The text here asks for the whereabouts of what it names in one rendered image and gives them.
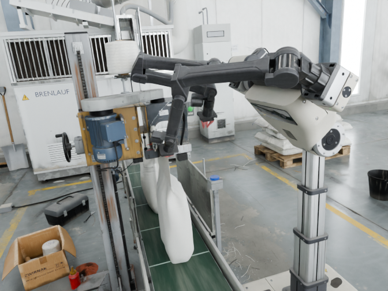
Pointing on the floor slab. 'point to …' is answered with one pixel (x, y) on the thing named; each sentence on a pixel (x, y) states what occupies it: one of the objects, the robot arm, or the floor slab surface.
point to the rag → (87, 269)
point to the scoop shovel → (19, 156)
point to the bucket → (378, 184)
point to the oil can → (74, 278)
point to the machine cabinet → (67, 90)
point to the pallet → (286, 161)
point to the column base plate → (102, 281)
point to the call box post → (217, 220)
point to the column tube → (87, 61)
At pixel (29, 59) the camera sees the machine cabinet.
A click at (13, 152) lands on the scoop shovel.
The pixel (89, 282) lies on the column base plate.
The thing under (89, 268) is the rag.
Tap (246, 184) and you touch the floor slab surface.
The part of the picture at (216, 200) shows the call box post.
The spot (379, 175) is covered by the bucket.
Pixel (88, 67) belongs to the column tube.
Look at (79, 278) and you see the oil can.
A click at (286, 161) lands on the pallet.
